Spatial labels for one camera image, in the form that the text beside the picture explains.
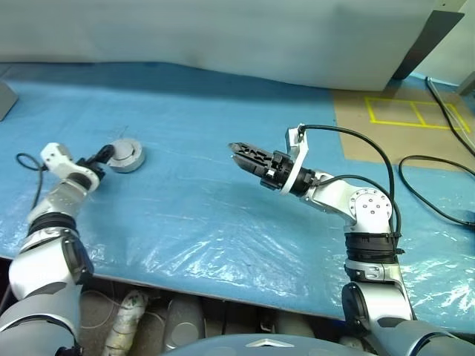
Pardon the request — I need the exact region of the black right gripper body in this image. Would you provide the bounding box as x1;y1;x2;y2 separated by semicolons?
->
259;150;297;191

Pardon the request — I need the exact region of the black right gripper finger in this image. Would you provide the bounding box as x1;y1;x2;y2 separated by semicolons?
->
231;154;271;177
227;141;276;165

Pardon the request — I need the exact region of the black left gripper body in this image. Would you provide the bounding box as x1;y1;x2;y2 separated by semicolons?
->
76;156;108;179

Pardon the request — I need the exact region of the round silver motor housing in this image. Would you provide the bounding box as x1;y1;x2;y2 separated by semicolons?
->
109;137;147;175

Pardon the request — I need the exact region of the blue plastic table sheet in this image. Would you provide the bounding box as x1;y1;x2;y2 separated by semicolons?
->
0;61;475;330

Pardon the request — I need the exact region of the brown cardboard mat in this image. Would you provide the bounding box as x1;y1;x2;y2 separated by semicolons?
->
330;75;475;171

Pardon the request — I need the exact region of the grey metal block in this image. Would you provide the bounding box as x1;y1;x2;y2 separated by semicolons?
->
0;81;19;122

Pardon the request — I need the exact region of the yellow tape rectangle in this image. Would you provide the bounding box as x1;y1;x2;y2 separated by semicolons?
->
364;96;471;132

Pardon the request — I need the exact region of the white backdrop panel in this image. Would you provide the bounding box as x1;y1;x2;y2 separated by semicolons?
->
0;0;442;92

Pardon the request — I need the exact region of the grey rounded shape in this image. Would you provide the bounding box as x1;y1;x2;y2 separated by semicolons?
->
275;310;317;339

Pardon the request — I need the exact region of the white wrapped bundle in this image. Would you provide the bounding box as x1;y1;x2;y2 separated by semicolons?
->
105;290;150;356

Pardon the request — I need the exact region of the grey rounded cylinder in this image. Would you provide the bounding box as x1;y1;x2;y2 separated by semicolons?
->
162;296;206;352

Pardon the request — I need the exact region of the grey robot torso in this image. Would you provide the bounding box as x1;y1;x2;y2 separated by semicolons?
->
173;333;335;356

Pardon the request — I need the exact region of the white rounded shape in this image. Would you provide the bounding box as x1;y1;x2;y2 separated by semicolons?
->
338;334;367;350

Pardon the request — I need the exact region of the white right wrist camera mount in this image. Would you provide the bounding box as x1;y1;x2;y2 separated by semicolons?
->
279;122;310;197

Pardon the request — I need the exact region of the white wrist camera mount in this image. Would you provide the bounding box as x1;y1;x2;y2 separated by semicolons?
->
279;122;310;197
39;142;101;193

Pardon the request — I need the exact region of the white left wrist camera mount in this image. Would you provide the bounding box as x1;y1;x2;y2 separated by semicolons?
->
39;142;101;193

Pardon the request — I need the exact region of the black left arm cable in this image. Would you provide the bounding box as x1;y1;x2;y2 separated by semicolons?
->
15;152;48;209

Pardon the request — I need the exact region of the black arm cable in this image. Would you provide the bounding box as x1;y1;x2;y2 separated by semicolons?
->
298;123;404;243
15;152;48;209

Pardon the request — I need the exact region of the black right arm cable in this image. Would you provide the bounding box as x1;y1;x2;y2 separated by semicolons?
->
298;123;404;243

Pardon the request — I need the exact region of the looped black cable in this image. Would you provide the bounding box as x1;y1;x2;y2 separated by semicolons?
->
398;154;475;228

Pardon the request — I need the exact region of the white cable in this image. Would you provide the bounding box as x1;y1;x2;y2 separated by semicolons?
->
426;79;475;150

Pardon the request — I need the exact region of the long straight black cable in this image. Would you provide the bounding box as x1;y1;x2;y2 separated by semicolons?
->
425;76;475;157

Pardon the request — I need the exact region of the dark grey slanted post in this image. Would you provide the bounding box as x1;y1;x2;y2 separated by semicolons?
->
392;10;466;81

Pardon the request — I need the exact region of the grey aluminium post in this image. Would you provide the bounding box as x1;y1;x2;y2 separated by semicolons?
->
459;69;475;97

